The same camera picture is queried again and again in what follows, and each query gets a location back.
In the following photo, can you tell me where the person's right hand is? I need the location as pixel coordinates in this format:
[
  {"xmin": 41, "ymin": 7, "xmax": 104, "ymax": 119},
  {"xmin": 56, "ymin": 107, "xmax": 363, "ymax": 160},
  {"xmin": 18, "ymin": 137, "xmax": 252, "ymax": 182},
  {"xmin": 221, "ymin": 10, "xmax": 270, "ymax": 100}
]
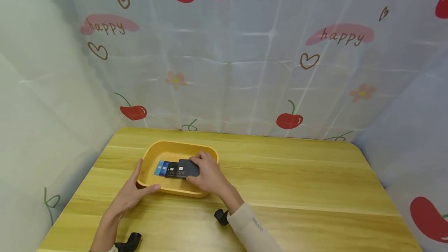
[{"xmin": 185, "ymin": 151, "xmax": 233, "ymax": 203}]

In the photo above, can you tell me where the yellow plastic tray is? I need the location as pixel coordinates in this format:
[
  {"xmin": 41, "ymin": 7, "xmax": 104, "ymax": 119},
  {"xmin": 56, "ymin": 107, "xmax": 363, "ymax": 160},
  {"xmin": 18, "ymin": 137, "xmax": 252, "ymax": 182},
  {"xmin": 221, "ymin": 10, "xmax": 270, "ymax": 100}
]
[{"xmin": 136, "ymin": 140, "xmax": 220, "ymax": 198}]

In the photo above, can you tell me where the black wrist band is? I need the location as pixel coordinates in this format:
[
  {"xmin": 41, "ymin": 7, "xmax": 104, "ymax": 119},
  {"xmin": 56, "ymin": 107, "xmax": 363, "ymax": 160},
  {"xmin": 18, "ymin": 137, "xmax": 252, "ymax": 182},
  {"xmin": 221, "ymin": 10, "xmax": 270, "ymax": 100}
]
[
  {"xmin": 213, "ymin": 208, "xmax": 230, "ymax": 227},
  {"xmin": 114, "ymin": 232, "xmax": 143, "ymax": 252}
]

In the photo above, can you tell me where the person's right forearm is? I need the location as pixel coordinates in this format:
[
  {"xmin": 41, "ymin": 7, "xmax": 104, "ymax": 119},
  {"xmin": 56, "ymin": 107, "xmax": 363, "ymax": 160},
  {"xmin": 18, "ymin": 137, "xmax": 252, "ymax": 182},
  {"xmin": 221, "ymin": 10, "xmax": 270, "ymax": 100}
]
[{"xmin": 220, "ymin": 191, "xmax": 285, "ymax": 252}]

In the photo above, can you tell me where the person's left hand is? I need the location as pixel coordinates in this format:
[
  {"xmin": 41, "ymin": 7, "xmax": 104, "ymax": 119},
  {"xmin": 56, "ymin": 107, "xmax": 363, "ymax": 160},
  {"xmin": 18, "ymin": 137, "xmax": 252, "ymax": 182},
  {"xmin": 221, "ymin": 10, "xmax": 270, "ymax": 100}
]
[{"xmin": 111, "ymin": 158, "xmax": 162, "ymax": 218}]

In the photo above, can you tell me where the person's left forearm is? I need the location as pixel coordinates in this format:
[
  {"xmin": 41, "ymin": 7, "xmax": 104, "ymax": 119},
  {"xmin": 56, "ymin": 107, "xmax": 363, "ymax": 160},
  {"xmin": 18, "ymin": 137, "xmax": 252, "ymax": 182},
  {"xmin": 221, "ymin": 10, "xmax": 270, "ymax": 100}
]
[{"xmin": 89, "ymin": 209, "xmax": 123, "ymax": 252}]

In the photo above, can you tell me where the black card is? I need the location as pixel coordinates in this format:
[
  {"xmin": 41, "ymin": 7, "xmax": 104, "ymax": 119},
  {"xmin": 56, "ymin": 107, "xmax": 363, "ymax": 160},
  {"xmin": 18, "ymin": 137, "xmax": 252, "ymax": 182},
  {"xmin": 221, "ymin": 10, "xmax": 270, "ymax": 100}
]
[
  {"xmin": 164, "ymin": 162, "xmax": 179, "ymax": 179},
  {"xmin": 176, "ymin": 159, "xmax": 200, "ymax": 179}
]

